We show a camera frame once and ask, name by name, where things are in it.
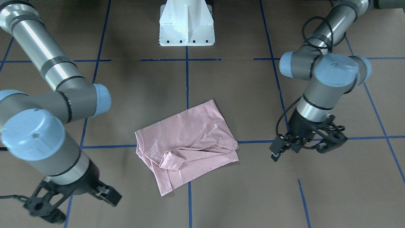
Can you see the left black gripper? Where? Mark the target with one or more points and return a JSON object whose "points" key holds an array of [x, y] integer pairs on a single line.
{"points": [[300, 125]]}

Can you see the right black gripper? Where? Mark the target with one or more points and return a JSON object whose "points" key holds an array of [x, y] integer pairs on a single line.
{"points": [[86, 179]]}

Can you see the pink snoopy t-shirt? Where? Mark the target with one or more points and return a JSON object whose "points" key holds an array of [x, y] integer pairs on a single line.
{"points": [[186, 145]]}

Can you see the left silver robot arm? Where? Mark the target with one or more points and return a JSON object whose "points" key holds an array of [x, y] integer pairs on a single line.
{"points": [[329, 75]]}

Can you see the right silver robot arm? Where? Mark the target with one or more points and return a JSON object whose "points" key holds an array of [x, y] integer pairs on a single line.
{"points": [[33, 127]]}

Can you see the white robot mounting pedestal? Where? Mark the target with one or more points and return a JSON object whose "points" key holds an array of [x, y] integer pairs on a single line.
{"points": [[186, 23]]}

